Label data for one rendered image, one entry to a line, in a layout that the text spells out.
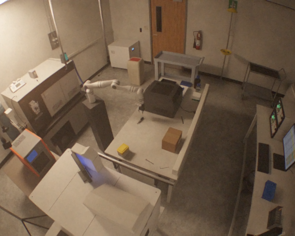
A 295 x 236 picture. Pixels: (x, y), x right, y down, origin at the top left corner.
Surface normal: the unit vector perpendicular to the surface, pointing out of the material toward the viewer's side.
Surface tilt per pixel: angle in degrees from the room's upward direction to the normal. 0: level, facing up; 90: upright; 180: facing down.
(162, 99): 58
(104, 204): 0
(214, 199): 0
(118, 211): 0
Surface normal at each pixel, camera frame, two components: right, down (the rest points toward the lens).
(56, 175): -0.04, -0.72
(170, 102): -0.38, 0.15
